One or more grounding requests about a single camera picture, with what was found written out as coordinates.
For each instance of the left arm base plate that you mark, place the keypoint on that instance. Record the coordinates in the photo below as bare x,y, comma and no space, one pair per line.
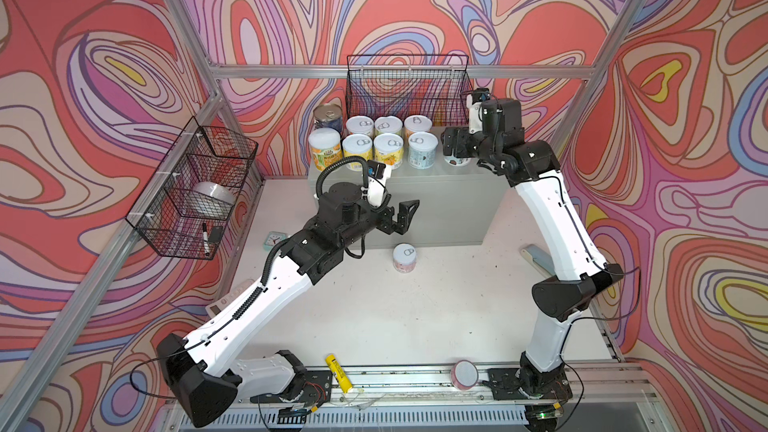
307,389

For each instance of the green yellow peach can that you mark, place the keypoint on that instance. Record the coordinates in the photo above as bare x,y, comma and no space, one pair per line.
325,147

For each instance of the green label can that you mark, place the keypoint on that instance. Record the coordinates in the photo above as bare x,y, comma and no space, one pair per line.
388,125

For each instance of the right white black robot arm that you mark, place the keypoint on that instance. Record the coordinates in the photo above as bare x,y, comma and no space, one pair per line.
495,137

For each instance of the grey stapler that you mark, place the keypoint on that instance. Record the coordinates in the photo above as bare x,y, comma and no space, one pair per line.
539,259

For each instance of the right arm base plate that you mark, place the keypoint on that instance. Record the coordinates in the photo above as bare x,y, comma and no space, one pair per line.
528,383

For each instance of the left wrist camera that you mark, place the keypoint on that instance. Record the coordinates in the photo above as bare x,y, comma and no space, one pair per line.
379,171

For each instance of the pink tape roll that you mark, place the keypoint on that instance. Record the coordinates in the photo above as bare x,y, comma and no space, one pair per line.
464,375

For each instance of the pink label can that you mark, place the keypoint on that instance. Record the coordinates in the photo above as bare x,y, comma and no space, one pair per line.
360,125

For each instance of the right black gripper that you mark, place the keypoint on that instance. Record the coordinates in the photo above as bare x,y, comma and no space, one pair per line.
462,134

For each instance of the back black wire basket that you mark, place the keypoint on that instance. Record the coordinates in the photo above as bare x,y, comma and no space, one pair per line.
407,84

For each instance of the grey metal cabinet box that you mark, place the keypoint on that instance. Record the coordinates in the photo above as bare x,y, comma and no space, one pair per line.
457,204

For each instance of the yellow glue tube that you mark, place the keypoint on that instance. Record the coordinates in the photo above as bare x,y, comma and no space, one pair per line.
344,382

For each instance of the silver tape roll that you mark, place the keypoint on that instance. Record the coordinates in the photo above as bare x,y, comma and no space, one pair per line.
212,200

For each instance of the yellow label can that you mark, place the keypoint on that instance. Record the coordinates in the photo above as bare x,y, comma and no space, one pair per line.
358,145
389,149

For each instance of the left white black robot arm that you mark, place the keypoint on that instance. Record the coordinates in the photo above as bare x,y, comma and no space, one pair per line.
204,370

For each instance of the black wire basket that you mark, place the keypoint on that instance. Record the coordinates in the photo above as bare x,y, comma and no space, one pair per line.
187,216
407,84

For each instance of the left black wire basket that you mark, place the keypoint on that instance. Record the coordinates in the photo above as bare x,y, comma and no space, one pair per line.
187,216

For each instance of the dark blue tin can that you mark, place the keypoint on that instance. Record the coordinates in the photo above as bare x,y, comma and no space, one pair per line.
328,115

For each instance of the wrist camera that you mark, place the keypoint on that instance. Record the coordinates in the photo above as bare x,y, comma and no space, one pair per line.
478,95
379,171

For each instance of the pink calculator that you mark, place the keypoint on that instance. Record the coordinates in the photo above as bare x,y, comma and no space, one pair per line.
216,307

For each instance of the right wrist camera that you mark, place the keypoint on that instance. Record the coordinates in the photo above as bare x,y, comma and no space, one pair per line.
478,95

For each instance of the white lid can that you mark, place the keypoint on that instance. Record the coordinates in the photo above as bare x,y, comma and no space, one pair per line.
422,148
457,162

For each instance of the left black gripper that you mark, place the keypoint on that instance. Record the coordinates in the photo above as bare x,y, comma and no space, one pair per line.
403,221

